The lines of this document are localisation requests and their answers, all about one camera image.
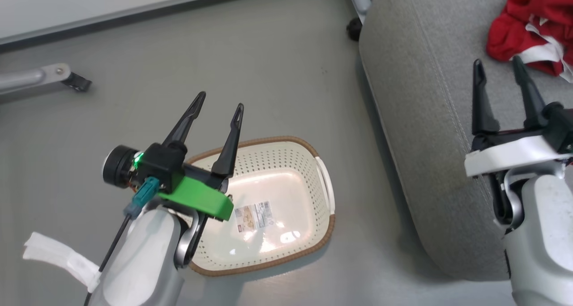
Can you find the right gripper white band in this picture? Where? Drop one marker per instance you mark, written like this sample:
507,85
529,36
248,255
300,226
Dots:
515,154

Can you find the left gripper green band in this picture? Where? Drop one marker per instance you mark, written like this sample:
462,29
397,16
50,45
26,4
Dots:
197,196

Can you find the red and white clothing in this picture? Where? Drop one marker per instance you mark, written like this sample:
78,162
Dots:
515,33

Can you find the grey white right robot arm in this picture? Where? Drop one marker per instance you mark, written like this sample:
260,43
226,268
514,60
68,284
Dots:
546,243

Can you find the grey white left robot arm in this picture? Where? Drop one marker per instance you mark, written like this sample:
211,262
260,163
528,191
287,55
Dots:
143,261

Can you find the grey fabric sofa seat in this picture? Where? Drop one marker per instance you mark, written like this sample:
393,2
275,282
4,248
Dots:
425,95

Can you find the perforated plastic laundry basket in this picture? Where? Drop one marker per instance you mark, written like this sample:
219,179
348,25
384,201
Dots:
286,189

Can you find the printed barcode sticker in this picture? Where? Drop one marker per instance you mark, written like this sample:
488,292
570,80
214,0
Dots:
253,216

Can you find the black cylindrical left wrist module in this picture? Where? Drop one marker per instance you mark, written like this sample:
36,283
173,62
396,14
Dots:
117,166

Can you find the black foot of stand leg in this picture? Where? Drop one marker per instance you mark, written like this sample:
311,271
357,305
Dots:
78,82

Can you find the black caster wheel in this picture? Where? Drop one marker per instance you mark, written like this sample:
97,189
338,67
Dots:
354,28

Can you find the grey metal stand leg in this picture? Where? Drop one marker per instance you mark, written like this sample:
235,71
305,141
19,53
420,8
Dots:
27,78

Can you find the white tape tag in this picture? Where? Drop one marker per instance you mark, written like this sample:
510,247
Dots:
58,254

